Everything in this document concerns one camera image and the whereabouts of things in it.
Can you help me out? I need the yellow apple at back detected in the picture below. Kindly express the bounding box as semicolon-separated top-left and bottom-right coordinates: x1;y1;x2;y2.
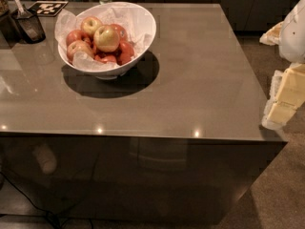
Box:
81;16;103;37

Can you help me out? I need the white ceramic bowl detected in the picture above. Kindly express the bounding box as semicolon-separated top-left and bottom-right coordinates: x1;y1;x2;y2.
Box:
57;1;157;81

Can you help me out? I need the red apple back right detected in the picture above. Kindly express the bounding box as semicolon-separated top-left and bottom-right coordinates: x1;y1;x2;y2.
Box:
111;24;128;41

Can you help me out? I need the pale red apple front left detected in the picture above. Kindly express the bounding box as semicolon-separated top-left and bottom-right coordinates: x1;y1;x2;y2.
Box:
67;40;94;62

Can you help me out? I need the black floor cable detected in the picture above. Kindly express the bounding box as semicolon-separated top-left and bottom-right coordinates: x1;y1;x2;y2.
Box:
0;172;95;229

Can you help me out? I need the red apple far left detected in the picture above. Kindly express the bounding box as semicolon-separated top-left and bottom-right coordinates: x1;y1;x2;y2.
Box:
66;30;91;46

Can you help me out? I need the black white marker tag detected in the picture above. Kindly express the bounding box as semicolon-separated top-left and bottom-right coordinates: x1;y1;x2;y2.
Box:
30;1;68;17

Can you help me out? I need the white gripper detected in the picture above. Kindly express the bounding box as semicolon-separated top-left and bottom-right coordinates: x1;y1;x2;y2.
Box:
259;0;305;130

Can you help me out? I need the black container with scoop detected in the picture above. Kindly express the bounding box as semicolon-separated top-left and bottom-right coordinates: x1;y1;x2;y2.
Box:
11;10;46;44

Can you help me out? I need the yellow-red top apple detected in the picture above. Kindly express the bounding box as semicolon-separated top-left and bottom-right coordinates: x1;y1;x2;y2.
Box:
93;25;120;52

